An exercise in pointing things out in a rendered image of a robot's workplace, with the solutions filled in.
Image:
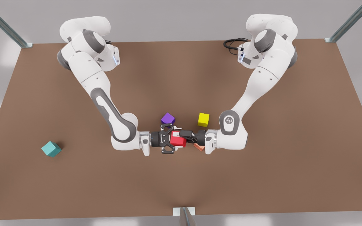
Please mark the red wooden cube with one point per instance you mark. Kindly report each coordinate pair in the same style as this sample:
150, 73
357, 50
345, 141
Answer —
177, 140

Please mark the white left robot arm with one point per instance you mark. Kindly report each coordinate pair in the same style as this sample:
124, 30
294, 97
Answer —
253, 91

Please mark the yellow wooden cube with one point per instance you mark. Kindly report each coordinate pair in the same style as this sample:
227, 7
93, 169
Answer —
203, 119

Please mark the purple wooden cube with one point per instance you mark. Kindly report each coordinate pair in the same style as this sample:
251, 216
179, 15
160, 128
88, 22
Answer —
167, 119

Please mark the teal wooden cube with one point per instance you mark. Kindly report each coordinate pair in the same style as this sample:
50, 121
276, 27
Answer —
51, 149

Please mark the silver frame post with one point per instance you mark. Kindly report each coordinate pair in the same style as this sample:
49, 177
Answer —
2, 25
350, 20
184, 215

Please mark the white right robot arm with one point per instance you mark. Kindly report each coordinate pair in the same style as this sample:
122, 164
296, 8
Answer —
102, 103

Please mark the orange wooden cube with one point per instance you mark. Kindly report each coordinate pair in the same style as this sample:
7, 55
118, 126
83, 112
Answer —
199, 147

